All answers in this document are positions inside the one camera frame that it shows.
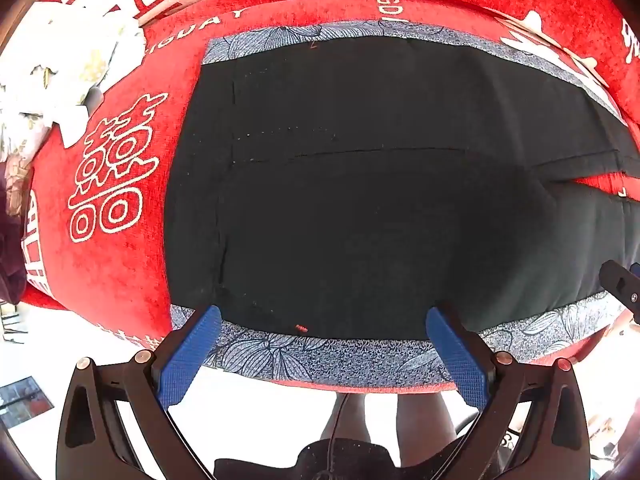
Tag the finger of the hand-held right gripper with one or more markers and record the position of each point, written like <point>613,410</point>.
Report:
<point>622,282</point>

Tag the red printed sofa cover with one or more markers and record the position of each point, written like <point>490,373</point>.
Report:
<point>125,170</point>

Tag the dark purple cloth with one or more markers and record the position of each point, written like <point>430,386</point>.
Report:
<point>11,240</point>

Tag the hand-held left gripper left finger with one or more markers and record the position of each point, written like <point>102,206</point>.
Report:
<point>190,355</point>

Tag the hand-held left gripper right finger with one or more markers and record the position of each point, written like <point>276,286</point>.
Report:
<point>457,355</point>

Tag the white floral cloth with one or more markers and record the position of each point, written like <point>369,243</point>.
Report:
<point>65,60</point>

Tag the black pants with floral waistband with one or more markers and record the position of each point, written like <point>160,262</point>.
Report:
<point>350,210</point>

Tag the person's leg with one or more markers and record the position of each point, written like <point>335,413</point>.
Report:
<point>350,417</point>
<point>425,425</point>

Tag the dark flat panel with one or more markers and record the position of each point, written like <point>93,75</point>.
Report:
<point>25,402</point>

